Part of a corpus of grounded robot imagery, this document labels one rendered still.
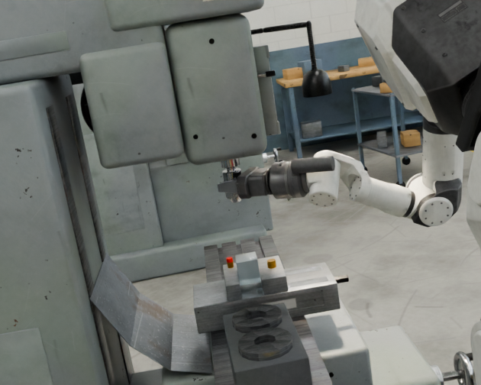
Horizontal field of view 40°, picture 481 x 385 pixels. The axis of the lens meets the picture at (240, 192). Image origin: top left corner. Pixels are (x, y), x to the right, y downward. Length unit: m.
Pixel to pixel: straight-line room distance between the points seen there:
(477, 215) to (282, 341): 0.38
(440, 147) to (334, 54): 6.77
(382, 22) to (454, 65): 0.16
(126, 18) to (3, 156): 0.38
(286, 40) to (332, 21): 0.59
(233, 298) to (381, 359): 0.46
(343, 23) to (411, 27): 7.12
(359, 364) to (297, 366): 0.59
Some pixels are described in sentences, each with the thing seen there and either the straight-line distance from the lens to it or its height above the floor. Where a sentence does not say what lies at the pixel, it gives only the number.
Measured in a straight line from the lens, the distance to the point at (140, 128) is 1.49.
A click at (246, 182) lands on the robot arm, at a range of 1.57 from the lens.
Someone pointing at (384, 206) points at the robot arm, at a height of 1.15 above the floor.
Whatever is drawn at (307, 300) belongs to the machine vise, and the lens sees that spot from 1.64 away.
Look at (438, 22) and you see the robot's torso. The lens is 1.18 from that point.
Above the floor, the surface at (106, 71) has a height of 1.55.
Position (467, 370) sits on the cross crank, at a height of 0.64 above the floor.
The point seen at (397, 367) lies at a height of 0.71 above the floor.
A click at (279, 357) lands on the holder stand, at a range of 1.09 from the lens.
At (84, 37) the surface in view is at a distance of 1.49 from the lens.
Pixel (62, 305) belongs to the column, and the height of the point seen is 1.09.
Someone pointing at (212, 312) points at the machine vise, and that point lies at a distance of 1.62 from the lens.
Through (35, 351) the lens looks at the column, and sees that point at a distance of 1.55.
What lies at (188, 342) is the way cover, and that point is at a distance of 1.76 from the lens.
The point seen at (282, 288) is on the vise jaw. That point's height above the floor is 0.99.
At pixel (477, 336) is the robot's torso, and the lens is 1.22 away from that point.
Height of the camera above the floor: 1.61
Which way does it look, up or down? 14 degrees down
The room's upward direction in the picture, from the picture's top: 9 degrees counter-clockwise
